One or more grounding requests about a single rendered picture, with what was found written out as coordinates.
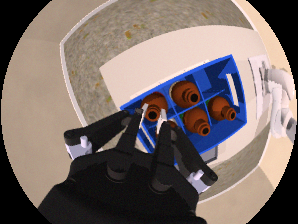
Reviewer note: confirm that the blue plastic crate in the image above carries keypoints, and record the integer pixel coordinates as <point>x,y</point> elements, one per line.
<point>212,80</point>

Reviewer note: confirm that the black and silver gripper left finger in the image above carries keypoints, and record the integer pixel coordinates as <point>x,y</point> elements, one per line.
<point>89,139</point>

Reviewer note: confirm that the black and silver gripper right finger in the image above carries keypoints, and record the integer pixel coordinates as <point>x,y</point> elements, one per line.
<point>189,161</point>

